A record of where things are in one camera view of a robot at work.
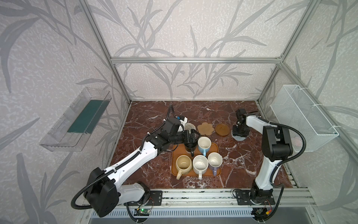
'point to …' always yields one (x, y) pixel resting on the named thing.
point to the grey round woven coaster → (239, 138)
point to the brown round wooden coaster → (222, 129)
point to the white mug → (200, 164)
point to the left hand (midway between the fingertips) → (197, 133)
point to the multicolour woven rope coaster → (189, 126)
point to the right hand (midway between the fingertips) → (237, 130)
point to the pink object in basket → (297, 142)
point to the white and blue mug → (204, 143)
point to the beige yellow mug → (183, 164)
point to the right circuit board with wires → (261, 212)
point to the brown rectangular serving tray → (209, 172)
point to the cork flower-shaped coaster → (205, 129)
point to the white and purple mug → (215, 161)
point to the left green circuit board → (141, 212)
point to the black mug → (190, 150)
